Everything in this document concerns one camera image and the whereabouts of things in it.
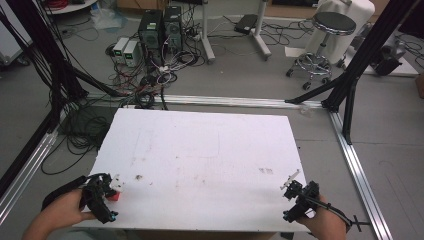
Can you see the red cube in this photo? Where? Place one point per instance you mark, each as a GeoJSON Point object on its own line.
{"type": "Point", "coordinates": [114, 196]}

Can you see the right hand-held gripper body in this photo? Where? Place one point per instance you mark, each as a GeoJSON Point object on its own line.
{"type": "Point", "coordinates": [303, 201]}

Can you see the black frame strut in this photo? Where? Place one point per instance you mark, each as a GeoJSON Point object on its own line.
{"type": "Point", "coordinates": [50, 53]}
{"type": "Point", "coordinates": [360, 56]}

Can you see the large black computer tower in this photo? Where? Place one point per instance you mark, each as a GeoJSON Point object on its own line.
{"type": "Point", "coordinates": [150, 33]}

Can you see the white stand leg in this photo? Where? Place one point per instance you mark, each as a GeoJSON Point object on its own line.
{"type": "Point", "coordinates": [260, 36]}
{"type": "Point", "coordinates": [207, 36]}

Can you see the black floor mat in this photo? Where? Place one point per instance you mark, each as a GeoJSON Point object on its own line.
{"type": "Point", "coordinates": [90, 120]}

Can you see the person's left hand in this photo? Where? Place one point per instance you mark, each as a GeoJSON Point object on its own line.
{"type": "Point", "coordinates": [65, 208]}

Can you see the round white table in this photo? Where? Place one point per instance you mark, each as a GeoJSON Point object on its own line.
{"type": "Point", "coordinates": [71, 6]}

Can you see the black flat box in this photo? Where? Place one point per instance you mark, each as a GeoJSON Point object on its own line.
{"type": "Point", "coordinates": [246, 24]}

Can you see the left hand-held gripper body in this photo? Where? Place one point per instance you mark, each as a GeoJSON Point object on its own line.
{"type": "Point", "coordinates": [96, 200]}

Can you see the person's right hand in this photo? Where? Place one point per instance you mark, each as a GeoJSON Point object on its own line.
{"type": "Point", "coordinates": [325, 220]}

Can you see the clear plastic bag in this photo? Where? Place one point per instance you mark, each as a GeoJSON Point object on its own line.
{"type": "Point", "coordinates": [108, 18]}

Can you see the small black computer tower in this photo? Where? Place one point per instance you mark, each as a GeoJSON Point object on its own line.
{"type": "Point", "coordinates": [173, 28]}

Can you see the black device on board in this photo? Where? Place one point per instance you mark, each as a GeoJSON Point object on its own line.
{"type": "Point", "coordinates": [388, 61]}

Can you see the black round stool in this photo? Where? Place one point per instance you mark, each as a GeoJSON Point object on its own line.
{"type": "Point", "coordinates": [328, 36]}

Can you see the grey power supply unit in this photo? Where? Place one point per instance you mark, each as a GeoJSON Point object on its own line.
{"type": "Point", "coordinates": [120, 48]}
{"type": "Point", "coordinates": [130, 53]}

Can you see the white power strip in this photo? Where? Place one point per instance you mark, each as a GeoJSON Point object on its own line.
{"type": "Point", "coordinates": [163, 69]}

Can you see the aluminium floor rail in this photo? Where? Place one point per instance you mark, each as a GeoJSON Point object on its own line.
{"type": "Point", "coordinates": [360, 180]}
{"type": "Point", "coordinates": [26, 166]}
{"type": "Point", "coordinates": [233, 100]}

